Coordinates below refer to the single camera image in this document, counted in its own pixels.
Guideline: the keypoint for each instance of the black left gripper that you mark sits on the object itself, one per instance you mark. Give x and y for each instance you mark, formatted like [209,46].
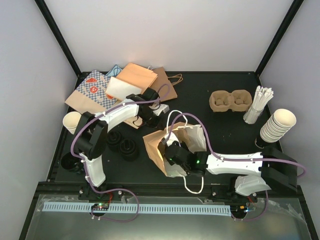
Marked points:
[156,124]

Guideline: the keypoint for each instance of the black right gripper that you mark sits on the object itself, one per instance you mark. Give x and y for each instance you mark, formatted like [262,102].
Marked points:
[183,144]

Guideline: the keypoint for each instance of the orange kraft paper bag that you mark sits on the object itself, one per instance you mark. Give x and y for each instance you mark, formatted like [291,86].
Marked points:
[155,143]

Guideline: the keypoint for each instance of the single cardboard cup carrier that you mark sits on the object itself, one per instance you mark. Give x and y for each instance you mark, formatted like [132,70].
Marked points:
[182,136]

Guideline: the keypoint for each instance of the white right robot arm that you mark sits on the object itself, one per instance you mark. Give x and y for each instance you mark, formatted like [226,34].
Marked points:
[269,169]

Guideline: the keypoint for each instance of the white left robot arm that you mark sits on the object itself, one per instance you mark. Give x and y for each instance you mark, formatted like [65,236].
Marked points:
[91,134]

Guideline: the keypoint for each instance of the cream cakes printed paper bag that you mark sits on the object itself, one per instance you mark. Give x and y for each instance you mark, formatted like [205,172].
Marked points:
[135,122]

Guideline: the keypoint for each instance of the dark brown paper bag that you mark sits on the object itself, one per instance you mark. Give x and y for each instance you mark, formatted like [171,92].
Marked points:
[164,85]

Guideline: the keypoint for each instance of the folded orange paper bag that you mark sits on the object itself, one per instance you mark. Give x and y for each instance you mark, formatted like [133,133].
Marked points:
[133,79]

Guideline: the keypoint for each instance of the light blue paper bag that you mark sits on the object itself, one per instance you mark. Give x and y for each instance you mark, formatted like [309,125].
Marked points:
[114,71]

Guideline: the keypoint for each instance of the blue checkered paper bag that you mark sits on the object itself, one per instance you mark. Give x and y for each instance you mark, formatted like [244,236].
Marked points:
[90,95]

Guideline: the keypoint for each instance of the cardboard cup carrier stack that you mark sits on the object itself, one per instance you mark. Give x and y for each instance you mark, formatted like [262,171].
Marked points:
[237,101]

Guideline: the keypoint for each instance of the left stack of paper cups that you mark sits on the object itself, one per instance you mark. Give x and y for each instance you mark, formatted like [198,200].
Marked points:
[70,121]

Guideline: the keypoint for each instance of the stack of paper cups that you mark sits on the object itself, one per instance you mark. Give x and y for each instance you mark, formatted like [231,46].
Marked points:
[281,121]
[70,121]

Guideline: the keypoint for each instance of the cup of white straws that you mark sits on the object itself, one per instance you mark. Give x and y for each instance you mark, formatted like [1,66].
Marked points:
[262,96]

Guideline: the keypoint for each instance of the right stack of paper cups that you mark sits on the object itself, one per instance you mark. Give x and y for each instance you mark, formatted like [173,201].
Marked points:
[281,121]

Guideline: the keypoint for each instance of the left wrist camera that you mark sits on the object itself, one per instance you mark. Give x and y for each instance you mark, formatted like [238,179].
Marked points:
[161,109]

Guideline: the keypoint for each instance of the white slotted cable duct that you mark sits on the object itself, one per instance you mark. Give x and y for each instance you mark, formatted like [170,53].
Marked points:
[120,208]

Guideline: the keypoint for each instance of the left black frame post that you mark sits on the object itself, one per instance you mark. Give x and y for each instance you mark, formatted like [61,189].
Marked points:
[47,15]

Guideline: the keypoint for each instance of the black frame post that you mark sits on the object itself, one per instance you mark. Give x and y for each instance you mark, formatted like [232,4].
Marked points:
[283,27]
[47,15]

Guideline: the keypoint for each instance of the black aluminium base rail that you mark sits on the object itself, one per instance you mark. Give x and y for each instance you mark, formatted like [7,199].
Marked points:
[108,191]

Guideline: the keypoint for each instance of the right black frame post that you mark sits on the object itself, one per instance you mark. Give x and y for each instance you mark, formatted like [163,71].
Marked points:
[283,27]

